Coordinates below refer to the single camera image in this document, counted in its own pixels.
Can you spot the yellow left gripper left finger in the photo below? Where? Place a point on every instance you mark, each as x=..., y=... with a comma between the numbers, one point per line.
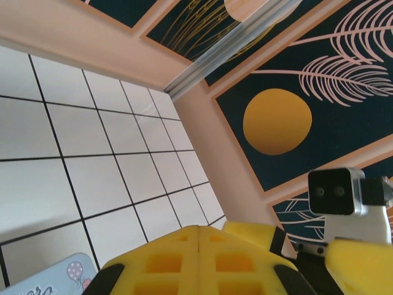
x=159, y=264

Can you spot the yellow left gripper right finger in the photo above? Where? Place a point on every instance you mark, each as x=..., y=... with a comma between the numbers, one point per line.
x=239, y=267

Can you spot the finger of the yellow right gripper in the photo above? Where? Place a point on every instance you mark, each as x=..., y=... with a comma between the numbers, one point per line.
x=248, y=235
x=362, y=270

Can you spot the light blue pouch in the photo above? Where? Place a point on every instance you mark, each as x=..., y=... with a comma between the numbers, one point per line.
x=46, y=279

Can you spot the dark panel orange oval feathers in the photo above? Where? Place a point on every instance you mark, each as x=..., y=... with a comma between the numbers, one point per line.
x=276, y=123

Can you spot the dark panel pink circle gold lines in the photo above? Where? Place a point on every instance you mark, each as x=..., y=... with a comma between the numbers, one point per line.
x=190, y=27

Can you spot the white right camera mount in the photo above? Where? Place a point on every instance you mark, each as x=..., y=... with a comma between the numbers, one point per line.
x=359, y=227

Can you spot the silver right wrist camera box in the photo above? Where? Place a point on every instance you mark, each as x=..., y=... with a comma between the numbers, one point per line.
x=331, y=192

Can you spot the aluminium corner post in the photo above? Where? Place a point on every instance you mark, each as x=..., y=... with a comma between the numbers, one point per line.
x=215, y=58

